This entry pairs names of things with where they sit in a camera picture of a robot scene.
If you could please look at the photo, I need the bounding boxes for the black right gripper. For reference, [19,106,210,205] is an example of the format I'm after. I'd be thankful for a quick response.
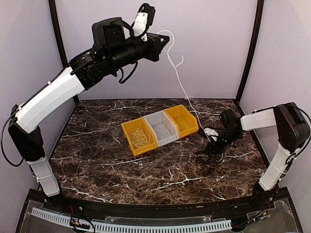
[204,129,242,154]

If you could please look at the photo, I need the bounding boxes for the black cable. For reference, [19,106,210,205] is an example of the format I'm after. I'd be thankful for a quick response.
[195,145,226,167]

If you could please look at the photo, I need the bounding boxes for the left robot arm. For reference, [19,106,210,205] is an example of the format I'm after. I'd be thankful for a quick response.
[4,17,170,212]

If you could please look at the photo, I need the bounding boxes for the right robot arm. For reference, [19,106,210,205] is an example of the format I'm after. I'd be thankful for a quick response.
[203,102,311,211]

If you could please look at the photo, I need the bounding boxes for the right yellow plastic bin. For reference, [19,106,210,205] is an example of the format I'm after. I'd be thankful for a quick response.
[164,105,199,138]

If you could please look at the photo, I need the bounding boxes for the yellow plastic bin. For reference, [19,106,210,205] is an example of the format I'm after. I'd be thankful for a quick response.
[164,105,199,138]
[121,117,158,156]

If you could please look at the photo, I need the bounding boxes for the white plastic bin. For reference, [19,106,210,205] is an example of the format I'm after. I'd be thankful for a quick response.
[143,110,179,147]

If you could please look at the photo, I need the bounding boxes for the left yellow plastic bin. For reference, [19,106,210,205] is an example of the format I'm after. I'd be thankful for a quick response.
[121,117,158,156]

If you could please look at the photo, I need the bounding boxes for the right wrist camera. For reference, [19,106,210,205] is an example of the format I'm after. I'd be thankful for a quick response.
[198,128,219,142]

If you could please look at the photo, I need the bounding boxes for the black front rail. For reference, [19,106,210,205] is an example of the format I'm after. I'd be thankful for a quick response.
[37,193,273,219]

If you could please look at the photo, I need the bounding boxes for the white slotted cable duct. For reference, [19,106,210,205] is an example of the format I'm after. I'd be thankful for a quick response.
[31,207,232,233]

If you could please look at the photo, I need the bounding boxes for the right black frame post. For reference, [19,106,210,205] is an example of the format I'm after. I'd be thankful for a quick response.
[235,0,264,104]

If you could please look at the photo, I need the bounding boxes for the black frame post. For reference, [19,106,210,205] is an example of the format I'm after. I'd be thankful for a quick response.
[48,0,80,102]
[235,0,264,104]

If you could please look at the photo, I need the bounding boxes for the left black frame post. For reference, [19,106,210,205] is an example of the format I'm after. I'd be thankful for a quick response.
[48,0,80,102]

